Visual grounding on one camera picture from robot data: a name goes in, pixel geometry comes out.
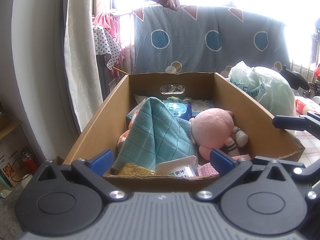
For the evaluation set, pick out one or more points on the orange patterned cloth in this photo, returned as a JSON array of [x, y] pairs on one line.
[[122, 140]]

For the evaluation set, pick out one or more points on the teal checked towel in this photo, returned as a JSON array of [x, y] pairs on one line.
[[155, 135]]

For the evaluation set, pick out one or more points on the gold tissue pack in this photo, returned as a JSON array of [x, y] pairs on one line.
[[135, 170]]

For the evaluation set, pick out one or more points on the pink hanging clothes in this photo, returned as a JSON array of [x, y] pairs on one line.
[[107, 20]]

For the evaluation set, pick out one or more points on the star print cloth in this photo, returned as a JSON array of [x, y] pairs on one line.
[[107, 45]]

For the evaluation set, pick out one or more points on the green scrunchie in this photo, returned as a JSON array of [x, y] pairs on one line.
[[175, 98]]

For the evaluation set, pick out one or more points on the printed cardboard carton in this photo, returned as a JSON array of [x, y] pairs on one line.
[[12, 150]]

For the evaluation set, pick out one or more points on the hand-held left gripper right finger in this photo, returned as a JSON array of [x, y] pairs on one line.
[[220, 161]]

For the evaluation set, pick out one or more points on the cream patterned curtain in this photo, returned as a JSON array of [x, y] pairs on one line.
[[82, 67]]

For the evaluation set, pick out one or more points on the pale green plastic bag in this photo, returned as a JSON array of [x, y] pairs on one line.
[[270, 90]]

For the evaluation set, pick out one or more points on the black office chair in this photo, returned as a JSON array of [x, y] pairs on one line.
[[296, 77]]

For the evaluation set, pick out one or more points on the pink plush toy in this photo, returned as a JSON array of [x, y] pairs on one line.
[[212, 127]]

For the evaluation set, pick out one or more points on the white printed soft pack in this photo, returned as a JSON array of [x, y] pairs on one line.
[[175, 170]]

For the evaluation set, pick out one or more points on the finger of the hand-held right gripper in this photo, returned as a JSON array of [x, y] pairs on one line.
[[290, 123], [298, 172]]

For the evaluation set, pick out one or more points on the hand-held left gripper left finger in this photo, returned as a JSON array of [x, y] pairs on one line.
[[102, 162]]

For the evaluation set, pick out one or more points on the brown cardboard box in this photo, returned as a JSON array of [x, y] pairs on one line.
[[250, 120]]

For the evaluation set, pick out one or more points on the grey dotted hanging bedsheet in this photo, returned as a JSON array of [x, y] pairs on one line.
[[195, 55]]

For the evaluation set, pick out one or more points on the red white tissue pack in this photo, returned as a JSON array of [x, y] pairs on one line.
[[303, 105]]

